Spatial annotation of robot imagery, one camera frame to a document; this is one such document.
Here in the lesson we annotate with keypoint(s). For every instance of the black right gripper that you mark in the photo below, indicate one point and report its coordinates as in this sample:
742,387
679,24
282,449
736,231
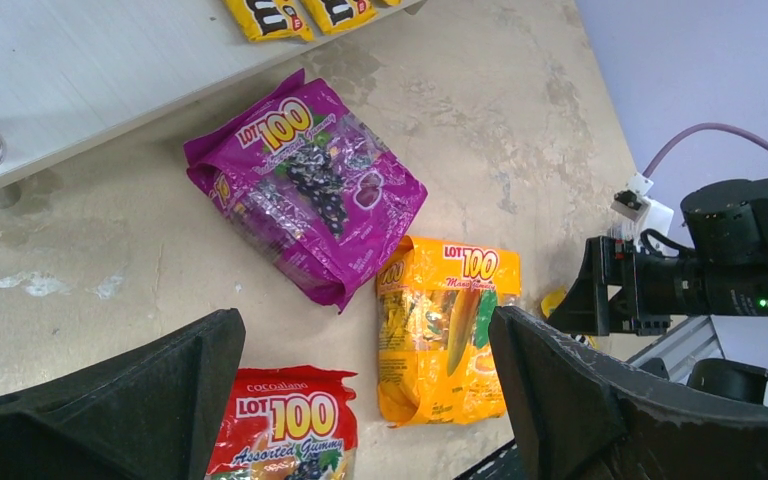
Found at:
606,296

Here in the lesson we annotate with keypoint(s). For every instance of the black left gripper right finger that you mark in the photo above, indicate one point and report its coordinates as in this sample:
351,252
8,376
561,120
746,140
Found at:
578,413

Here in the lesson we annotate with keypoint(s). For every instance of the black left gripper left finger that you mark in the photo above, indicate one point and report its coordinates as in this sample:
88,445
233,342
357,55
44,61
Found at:
150,413

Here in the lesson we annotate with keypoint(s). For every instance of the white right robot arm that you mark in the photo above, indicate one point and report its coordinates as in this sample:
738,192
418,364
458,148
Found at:
646,284

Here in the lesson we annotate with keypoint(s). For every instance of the red gummy candy bag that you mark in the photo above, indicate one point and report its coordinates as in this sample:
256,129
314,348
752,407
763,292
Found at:
287,423

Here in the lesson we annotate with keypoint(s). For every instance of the orange gummy candy bag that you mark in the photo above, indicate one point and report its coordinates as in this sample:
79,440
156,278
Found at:
435,303

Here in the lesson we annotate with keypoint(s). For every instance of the purple gummy candy bag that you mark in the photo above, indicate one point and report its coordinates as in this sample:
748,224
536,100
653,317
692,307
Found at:
310,186

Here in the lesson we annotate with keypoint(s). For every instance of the white two-tier shelf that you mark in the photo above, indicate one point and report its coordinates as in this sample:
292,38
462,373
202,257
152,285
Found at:
76,74

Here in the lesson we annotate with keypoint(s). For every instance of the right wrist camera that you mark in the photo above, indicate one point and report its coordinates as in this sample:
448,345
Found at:
639,212

